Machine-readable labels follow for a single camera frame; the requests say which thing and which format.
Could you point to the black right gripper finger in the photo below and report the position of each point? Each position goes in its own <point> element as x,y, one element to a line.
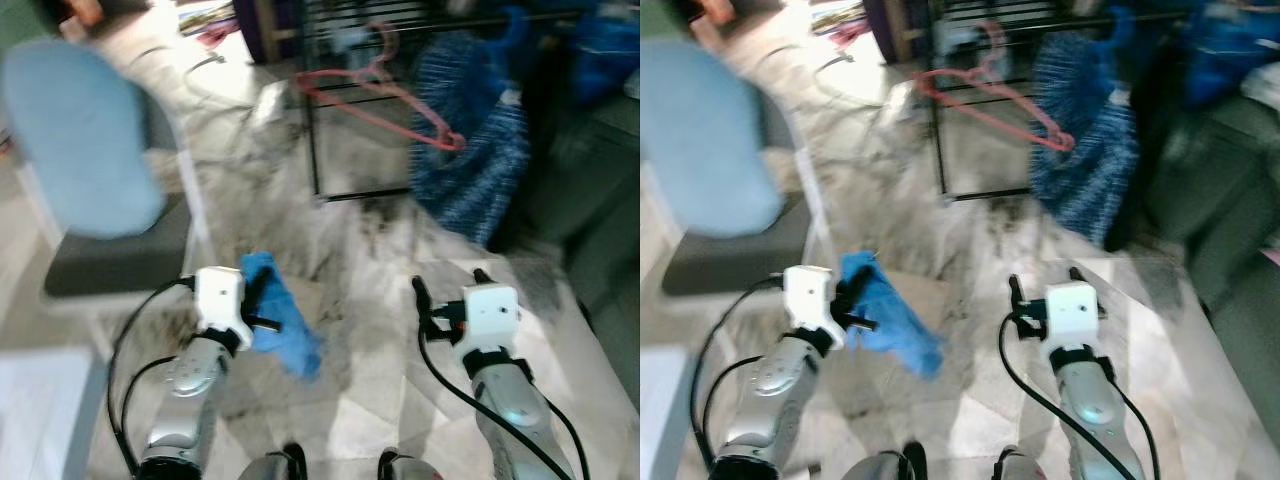
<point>1078,275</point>
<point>1016,296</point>
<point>482,277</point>
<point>423,298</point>

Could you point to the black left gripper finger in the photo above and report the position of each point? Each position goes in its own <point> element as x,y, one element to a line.
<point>852,284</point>
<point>862,325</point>
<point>257,284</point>
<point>266,325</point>

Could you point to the blue cloth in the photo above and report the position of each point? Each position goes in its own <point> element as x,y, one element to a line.
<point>900,330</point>
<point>285,330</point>

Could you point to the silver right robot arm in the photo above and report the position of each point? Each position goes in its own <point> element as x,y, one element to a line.
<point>1090,400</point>
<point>505,400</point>

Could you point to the black folding chair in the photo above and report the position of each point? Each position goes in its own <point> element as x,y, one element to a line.
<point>120,265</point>
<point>740,265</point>

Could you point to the grey leather sofa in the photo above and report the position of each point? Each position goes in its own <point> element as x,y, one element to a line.
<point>590,220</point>
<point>1220,210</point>

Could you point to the robot left leg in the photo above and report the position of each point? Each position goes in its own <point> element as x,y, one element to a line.
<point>270,468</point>
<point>880,468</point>

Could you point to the robot leg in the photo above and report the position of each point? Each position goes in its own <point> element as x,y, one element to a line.
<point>880,468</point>
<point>270,468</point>
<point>410,470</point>
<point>1015,470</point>

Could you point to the black metal clothes rack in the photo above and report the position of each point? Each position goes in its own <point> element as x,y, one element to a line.
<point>935,150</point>
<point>312,150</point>

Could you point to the robot right leg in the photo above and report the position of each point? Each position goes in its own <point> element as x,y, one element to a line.
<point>410,470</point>
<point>1015,470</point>

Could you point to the blue cushion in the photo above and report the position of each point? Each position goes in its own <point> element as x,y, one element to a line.
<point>80,140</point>
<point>710,140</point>

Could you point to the bright blue garment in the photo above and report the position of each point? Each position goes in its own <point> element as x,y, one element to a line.
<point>610,55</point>
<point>1230,55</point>

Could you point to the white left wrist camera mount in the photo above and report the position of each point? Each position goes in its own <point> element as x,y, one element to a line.
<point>220,300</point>
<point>810,300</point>

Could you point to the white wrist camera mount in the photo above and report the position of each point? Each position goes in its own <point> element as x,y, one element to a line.
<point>490,315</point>
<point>1072,315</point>
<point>220,300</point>
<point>810,300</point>

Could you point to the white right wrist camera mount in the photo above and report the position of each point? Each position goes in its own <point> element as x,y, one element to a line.
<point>490,315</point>
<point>1072,315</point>

